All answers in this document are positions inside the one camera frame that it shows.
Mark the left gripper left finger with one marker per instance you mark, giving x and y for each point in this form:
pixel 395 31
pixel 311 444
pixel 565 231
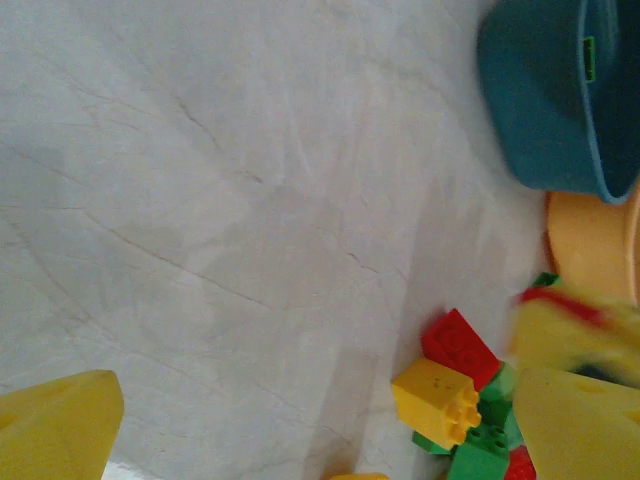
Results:
pixel 55 430

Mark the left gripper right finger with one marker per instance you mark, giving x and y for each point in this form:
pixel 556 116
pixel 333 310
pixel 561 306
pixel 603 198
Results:
pixel 585 435

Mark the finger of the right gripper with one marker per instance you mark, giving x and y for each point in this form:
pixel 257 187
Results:
pixel 545 340

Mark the red lego brick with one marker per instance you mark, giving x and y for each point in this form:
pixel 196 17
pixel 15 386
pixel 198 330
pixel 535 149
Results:
pixel 520 467
pixel 455 342
pixel 560 302

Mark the yellow lego brick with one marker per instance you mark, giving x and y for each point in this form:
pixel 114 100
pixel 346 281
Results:
pixel 355 477
pixel 430 395

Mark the long green lego brick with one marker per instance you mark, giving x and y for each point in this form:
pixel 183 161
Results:
pixel 429 444

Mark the orange plastic bin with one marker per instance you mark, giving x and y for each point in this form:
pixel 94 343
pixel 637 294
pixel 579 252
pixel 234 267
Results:
pixel 585 240

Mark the teal plastic bin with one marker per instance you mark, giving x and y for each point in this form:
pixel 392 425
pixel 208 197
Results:
pixel 535 100

